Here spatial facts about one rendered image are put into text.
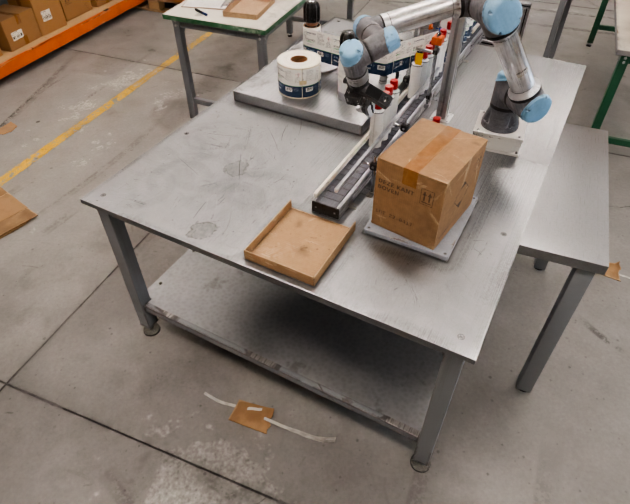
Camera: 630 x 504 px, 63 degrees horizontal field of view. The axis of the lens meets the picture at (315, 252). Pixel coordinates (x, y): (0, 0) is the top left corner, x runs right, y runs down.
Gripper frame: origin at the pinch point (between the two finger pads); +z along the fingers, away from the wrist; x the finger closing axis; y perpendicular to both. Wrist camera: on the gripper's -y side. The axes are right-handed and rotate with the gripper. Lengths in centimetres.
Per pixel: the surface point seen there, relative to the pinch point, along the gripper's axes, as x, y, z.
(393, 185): 30.9, -22.5, -14.6
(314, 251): 58, -4, -7
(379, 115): -3.4, -0.6, 5.7
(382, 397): 92, -36, 45
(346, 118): -10.1, 20.8, 26.6
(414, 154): 20.2, -25.6, -17.6
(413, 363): 74, -41, 55
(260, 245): 63, 13, -10
